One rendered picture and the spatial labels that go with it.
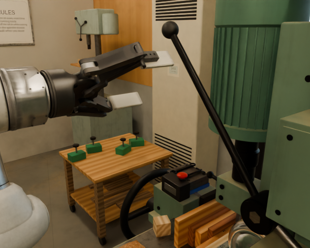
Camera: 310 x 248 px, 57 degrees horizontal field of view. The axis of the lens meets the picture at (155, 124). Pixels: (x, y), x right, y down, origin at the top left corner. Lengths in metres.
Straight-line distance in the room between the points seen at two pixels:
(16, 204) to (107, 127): 2.03
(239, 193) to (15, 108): 0.50
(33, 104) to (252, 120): 0.39
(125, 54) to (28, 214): 0.62
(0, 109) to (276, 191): 0.38
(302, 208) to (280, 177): 0.04
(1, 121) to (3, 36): 2.94
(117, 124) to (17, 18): 1.47
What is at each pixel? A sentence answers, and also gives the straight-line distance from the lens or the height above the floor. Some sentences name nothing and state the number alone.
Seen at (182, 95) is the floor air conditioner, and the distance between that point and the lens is 2.17.
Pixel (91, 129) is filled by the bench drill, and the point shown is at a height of 0.50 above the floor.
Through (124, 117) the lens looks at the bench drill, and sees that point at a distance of 2.94.
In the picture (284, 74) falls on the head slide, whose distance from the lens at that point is 0.53.
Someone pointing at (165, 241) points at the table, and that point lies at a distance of 0.78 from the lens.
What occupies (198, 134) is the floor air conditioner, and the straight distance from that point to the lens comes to 2.17.
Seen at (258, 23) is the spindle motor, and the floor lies 1.42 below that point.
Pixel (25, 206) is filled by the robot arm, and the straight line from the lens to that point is 0.94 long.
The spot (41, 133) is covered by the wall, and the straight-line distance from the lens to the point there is 3.62.
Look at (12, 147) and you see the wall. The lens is 3.57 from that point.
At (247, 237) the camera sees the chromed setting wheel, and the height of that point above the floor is 1.05.
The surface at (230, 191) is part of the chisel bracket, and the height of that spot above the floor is 1.05.
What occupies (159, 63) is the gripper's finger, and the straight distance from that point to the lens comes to 0.50.
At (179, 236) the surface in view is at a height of 0.93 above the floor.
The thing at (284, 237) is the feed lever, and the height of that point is 1.10.
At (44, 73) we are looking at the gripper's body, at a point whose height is 1.35.
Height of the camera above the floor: 1.41
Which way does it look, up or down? 18 degrees down
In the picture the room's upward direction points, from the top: straight up
